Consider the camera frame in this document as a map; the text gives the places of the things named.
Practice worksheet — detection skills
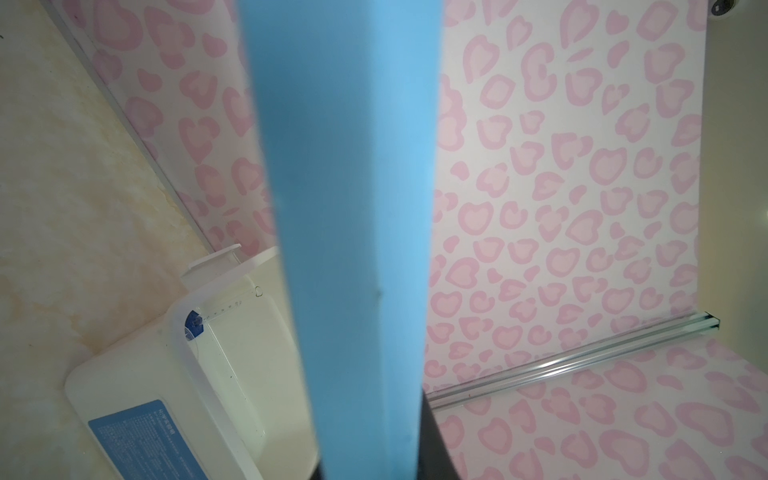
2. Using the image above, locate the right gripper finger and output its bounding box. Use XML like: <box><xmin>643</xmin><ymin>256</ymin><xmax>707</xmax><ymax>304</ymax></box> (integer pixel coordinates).
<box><xmin>416</xmin><ymin>393</ymin><xmax>460</xmax><ymax>480</ymax></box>

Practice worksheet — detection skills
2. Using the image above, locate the white plastic storage bin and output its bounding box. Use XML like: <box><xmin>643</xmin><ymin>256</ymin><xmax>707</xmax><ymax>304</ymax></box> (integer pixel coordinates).
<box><xmin>65</xmin><ymin>246</ymin><xmax>319</xmax><ymax>479</ymax></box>

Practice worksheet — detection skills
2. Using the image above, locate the blue plastic bin lid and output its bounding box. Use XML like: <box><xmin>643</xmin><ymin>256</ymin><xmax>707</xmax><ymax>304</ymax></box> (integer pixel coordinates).
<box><xmin>238</xmin><ymin>1</ymin><xmax>443</xmax><ymax>479</ymax></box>

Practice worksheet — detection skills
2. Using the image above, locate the blue base measuring cylinder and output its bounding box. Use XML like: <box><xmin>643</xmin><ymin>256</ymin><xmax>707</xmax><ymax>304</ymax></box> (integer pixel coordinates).
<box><xmin>184</xmin><ymin>302</ymin><xmax>240</xmax><ymax>341</ymax></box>

